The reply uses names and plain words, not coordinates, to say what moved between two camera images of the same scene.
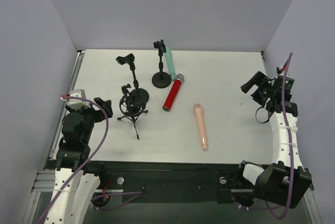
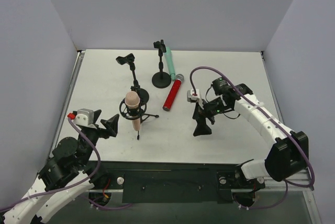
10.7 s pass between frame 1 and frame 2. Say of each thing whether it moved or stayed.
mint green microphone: stayed
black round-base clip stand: stayed
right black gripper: moved
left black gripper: moved
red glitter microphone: stayed
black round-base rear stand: stayed
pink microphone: moved
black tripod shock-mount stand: moved
